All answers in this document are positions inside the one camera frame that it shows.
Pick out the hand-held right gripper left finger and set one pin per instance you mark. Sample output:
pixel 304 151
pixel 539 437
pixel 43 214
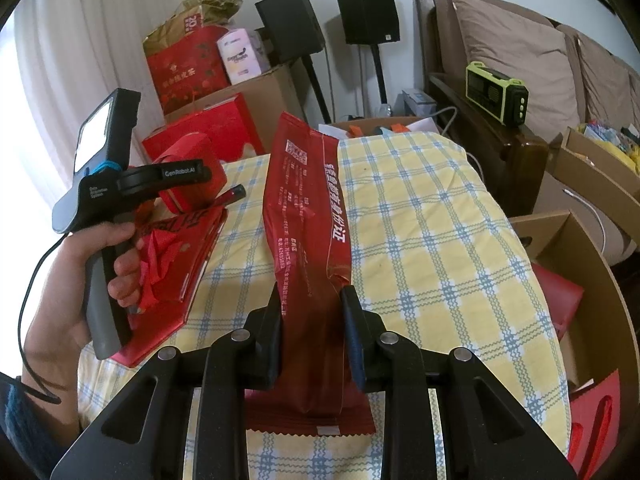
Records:
pixel 272 340

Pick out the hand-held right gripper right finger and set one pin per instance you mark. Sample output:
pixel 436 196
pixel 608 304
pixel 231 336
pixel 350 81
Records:
pixel 352 345

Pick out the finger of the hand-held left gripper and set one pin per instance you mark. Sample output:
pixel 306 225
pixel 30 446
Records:
pixel 230 195

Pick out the small red gift box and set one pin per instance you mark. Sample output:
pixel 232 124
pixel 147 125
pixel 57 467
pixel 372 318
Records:
pixel 190 152

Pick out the long red foil packet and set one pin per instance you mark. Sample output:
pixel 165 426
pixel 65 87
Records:
pixel 305 210

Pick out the dark red handbag-shaped box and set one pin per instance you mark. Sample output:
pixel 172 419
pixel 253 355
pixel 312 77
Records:
pixel 555 300

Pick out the large cardboard box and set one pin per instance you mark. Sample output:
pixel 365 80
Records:
pixel 600 280

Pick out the person's left forearm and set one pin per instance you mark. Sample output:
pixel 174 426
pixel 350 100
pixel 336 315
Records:
pixel 50 360

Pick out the person's left hand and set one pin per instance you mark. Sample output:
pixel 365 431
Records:
pixel 75 280

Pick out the red cookie gift box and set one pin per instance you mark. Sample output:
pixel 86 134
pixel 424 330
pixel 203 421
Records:
pixel 220 120

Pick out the brown cardboard box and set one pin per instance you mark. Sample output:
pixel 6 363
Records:
pixel 280 95

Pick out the yellow plaid tablecloth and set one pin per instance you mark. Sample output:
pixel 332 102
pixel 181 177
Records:
pixel 425 240

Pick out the red floral gift bag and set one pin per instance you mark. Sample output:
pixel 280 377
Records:
pixel 190 70

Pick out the white curtain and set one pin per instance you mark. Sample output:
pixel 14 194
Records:
pixel 65 60

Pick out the pink white small box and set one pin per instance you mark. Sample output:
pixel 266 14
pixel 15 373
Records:
pixel 242 55

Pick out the white shopping bag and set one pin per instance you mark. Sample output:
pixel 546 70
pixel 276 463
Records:
pixel 360 127

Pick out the black speaker on stand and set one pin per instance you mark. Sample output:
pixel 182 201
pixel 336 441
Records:
pixel 367 12
pixel 290 20

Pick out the gold paper bag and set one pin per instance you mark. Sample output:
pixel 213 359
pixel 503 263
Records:
pixel 200 10

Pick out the grey plastic device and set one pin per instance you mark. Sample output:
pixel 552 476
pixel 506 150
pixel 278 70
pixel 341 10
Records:
pixel 417 102

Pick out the dark wooden sofa armrest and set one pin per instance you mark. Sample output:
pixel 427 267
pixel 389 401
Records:
pixel 495 160

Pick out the red cardboard insert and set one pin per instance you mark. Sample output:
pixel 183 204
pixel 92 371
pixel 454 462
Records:
pixel 595 430

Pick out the green portable radio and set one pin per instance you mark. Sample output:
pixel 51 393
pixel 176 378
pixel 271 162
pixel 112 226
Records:
pixel 492 92

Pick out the shallow cardboard box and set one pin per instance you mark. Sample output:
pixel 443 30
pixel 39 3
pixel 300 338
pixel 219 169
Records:
pixel 590 170

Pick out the brown sofa cushion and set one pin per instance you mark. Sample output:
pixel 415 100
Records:
pixel 515 60
pixel 605 75

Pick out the cardboard box on sofa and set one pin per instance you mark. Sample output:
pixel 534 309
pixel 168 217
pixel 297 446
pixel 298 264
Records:
pixel 615 142

